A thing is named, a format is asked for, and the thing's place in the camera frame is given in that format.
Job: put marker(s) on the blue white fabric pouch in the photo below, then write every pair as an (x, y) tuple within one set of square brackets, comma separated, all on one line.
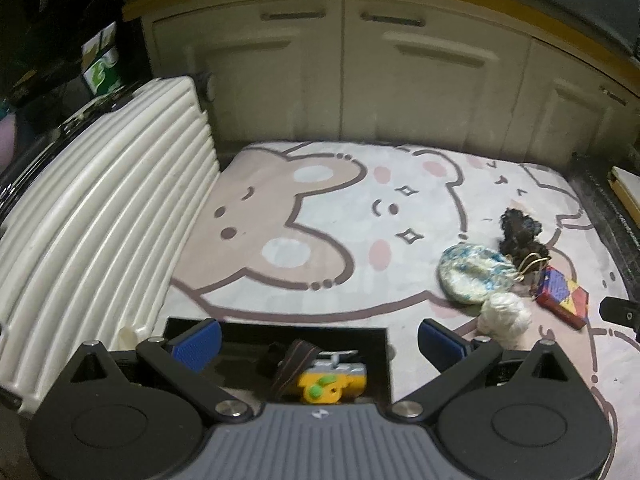
[(472, 272)]

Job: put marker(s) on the dark ruffled scrunchie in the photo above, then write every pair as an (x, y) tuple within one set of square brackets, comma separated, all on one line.
[(520, 232)]

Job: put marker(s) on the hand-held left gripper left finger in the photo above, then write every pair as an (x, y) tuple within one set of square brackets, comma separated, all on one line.
[(197, 345)]

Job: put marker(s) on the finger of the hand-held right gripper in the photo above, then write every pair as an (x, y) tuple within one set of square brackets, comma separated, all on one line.
[(620, 310)]

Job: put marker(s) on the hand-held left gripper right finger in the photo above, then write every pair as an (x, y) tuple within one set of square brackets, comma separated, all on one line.
[(442, 345)]

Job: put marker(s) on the black box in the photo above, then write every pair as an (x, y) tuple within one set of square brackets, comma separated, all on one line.
[(250, 332)]

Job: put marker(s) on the black shelving unit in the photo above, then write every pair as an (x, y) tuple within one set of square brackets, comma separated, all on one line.
[(50, 20)]

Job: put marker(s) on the white fluffy scrunchie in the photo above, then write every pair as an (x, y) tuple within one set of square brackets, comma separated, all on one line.
[(505, 317)]

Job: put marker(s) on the green white box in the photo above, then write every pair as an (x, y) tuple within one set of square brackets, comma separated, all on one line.
[(102, 67)]

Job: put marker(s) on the white ribbed suitcase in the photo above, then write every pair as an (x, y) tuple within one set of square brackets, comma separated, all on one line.
[(100, 210)]

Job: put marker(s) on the bear printed blanket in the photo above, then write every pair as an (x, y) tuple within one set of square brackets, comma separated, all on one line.
[(350, 210)]

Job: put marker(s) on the colourful patterned small box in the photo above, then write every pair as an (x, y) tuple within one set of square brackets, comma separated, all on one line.
[(562, 297)]

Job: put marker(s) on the cream cabinet door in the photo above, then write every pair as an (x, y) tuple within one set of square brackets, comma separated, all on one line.
[(430, 80), (575, 110), (250, 70)]

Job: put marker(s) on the yellow headlamp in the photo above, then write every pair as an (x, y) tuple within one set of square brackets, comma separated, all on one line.
[(330, 382)]

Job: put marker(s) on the lilac puffer jacket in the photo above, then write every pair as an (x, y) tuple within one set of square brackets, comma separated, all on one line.
[(7, 137)]

